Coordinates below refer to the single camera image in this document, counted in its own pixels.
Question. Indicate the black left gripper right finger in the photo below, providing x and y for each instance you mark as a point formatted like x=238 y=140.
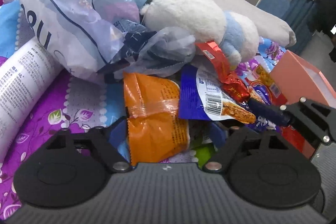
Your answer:
x=263 y=168

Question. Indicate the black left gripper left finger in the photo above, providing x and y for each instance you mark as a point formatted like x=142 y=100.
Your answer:
x=71 y=168

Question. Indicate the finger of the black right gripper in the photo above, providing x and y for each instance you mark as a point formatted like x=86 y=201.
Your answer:
x=269 y=112
x=313 y=120

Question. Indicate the red foil snack bag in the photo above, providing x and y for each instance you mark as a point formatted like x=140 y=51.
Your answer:
x=230 y=82

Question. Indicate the blue snack bag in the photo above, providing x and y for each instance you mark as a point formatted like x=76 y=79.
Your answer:
x=201 y=98

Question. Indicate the orange snack bag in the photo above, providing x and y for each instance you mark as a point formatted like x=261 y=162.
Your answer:
x=155 y=131

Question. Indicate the pink cardboard box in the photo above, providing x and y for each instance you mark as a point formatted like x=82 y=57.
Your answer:
x=297 y=78

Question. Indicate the floral purple blue bedspread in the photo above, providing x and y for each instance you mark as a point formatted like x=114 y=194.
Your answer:
x=67 y=102

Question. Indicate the white and blue plush toy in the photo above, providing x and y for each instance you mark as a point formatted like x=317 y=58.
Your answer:
x=235 y=34

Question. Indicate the blue chair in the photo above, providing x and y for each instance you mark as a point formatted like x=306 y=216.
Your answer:
x=297 y=13

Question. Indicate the white cylindrical canister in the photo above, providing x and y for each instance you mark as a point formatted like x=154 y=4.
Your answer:
x=25 y=76

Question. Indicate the pale blue plastic bag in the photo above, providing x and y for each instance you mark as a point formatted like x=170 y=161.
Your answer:
x=100 y=40

